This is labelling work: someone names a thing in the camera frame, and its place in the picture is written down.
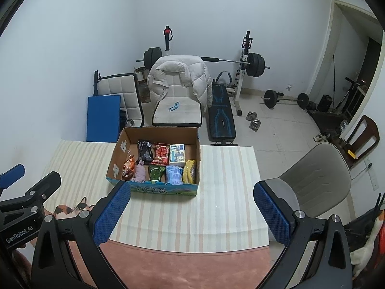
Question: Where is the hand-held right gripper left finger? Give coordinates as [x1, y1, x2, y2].
[30, 181, 132, 289]

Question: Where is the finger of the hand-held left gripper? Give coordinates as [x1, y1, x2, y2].
[0, 164, 25, 189]
[26, 171, 62, 208]

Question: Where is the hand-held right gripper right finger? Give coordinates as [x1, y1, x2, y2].
[253, 181, 353, 289]

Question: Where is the orange snack packet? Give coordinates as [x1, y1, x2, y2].
[122, 156, 136, 179]

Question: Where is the green snack packet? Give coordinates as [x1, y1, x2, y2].
[148, 164, 167, 184]

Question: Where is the black snack packet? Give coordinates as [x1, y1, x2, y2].
[137, 140, 154, 166]

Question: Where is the red snack packet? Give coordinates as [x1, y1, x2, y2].
[152, 143, 170, 166]

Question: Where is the white and blue tissue pack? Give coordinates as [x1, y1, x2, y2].
[169, 143, 186, 167]

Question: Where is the yellow trimmed silver pouch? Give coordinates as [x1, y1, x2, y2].
[182, 159, 197, 184]

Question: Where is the cardboard box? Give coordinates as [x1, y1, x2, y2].
[106, 126, 200, 197]

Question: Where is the grey shell chair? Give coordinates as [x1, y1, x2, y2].
[259, 142, 352, 243]

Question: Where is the striped cat print table mat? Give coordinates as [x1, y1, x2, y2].
[28, 138, 273, 289]

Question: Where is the black ride-on scooter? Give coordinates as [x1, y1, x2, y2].
[343, 208, 382, 244]

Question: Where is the blue folded mat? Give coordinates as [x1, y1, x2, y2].
[87, 95, 121, 143]

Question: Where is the white goose plush toy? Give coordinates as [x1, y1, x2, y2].
[349, 209, 385, 277]

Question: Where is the black and blue weight bench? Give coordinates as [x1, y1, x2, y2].
[207, 71, 238, 146]

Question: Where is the orange net bag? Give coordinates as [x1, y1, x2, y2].
[377, 224, 385, 256]

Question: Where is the short barbell with black plates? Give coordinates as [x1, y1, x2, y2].
[261, 90, 310, 109]

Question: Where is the white cushioned chair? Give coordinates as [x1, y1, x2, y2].
[151, 80, 203, 127]

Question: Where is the small black bag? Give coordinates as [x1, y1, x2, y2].
[318, 95, 333, 112]

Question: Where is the brown wooden chair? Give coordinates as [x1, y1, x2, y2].
[341, 115, 380, 169]

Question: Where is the large glass jar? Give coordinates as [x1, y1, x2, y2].
[134, 67, 151, 103]

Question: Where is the white barbell rack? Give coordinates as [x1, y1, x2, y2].
[163, 26, 253, 116]

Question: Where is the black kick scooter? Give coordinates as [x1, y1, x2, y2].
[334, 77, 366, 116]

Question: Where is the long barbell with black plates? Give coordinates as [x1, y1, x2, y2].
[136, 47, 270, 77]

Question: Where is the white puffer jacket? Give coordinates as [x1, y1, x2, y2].
[147, 55, 213, 109]

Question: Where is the white quilted black frame chair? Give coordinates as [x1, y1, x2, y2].
[94, 70, 145, 127]

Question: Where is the white door frame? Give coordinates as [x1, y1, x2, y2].
[306, 0, 385, 97]

